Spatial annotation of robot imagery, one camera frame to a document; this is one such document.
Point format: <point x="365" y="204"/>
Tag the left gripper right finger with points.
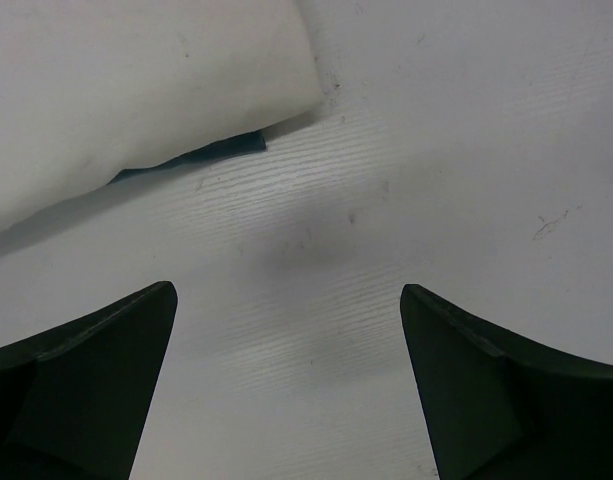
<point x="498" y="405"/>

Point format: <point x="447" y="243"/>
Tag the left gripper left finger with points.
<point x="74" y="399"/>

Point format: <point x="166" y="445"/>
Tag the folded blue t-shirt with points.
<point x="244" y="144"/>

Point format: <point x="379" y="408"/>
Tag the folded white t-shirt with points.
<point x="91" y="88"/>

